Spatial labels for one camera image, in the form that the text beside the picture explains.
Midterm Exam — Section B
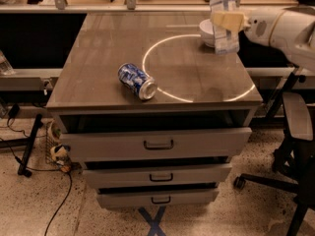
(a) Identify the wire basket with items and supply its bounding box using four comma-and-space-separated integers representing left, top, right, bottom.
47, 121, 72, 173

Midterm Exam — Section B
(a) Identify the blue soda can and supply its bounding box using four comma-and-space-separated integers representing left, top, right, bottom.
118, 63, 158, 100

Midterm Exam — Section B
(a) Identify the black stand leg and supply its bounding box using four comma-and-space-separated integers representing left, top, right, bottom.
18, 114, 42, 177

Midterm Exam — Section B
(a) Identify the top grey drawer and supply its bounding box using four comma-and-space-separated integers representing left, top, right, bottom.
61, 128, 252, 162

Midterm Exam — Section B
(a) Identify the blue tape cross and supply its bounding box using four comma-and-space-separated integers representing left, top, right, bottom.
138, 206, 166, 236

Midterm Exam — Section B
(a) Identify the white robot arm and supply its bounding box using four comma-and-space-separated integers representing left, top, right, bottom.
211, 7, 315, 71

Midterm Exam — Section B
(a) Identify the grey drawer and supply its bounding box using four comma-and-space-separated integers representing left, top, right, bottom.
83, 163, 231, 189
61, 128, 252, 162
96, 189, 219, 209

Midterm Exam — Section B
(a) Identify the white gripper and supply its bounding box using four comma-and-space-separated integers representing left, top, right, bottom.
211, 9, 284, 47

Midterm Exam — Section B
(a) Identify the middle grey drawer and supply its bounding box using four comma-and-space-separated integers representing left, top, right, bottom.
83, 163, 231, 189

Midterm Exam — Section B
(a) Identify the grey drawer cabinet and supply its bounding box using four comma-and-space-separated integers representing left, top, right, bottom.
47, 13, 261, 208

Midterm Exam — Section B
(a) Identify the black floor cable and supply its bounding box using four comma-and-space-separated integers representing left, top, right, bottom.
0, 115, 73, 236

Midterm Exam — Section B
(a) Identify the clear plastic water bottle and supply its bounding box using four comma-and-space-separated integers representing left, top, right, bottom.
210, 0, 239, 54

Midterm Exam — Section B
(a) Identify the white bowl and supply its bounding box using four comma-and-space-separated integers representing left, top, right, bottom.
199, 19, 215, 47

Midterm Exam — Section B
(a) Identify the bottom grey drawer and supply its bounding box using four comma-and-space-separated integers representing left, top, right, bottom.
96, 189, 219, 209

